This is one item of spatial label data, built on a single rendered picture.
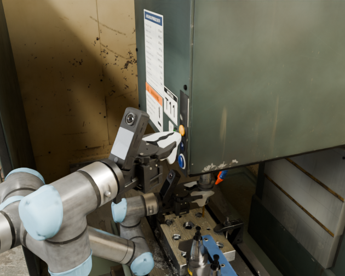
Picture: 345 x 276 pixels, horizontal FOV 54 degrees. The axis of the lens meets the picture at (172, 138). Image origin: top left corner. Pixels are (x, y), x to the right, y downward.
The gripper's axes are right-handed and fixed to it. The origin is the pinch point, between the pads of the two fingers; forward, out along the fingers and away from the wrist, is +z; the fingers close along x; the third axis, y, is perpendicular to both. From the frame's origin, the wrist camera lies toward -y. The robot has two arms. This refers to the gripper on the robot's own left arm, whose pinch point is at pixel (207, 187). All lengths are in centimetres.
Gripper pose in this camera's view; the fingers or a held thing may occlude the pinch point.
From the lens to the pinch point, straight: 127.2
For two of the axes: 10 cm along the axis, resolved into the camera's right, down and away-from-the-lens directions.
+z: 9.4, -1.5, 3.0
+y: 0.1, 9.0, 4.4
